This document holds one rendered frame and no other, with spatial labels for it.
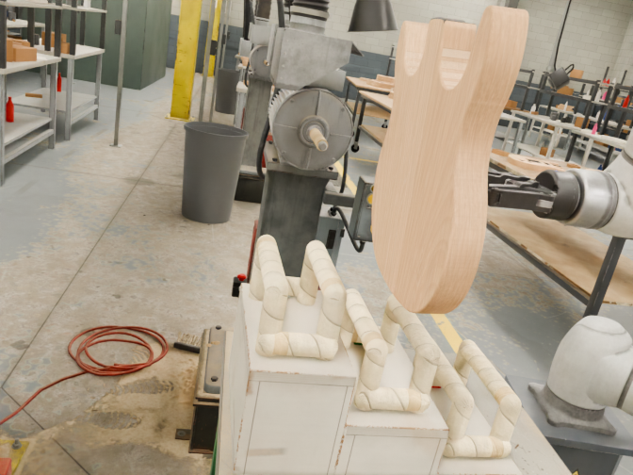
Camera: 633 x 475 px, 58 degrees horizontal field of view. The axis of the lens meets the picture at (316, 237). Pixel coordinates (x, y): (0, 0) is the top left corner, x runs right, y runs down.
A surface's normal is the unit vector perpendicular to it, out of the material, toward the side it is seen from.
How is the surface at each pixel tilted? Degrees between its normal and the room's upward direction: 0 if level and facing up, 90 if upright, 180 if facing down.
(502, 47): 88
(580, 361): 87
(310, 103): 82
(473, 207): 69
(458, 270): 100
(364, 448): 90
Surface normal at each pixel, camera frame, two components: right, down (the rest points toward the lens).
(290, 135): -0.02, 0.37
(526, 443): 0.18, -0.93
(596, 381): -0.57, 0.19
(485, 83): 0.11, 0.62
